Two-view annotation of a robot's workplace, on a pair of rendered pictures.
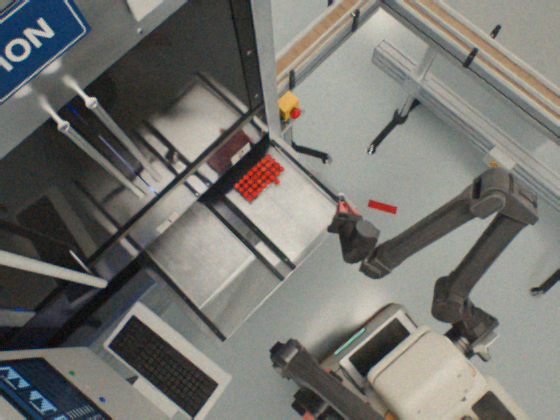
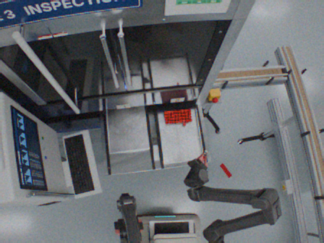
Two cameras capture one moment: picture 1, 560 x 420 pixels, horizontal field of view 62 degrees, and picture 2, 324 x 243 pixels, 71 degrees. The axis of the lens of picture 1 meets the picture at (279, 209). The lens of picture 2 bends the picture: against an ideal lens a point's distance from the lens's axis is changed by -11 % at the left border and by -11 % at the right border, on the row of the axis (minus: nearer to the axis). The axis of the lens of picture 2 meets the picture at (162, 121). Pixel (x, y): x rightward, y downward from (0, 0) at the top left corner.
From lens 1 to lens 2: 0.07 m
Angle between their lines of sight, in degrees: 7
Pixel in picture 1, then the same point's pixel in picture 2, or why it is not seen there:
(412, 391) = not seen: outside the picture
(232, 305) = (124, 163)
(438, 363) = not seen: outside the picture
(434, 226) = (231, 196)
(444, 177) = (261, 177)
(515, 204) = (270, 211)
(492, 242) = (249, 220)
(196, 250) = (126, 127)
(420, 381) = not seen: outside the picture
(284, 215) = (176, 141)
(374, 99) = (257, 120)
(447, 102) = (285, 145)
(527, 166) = (295, 197)
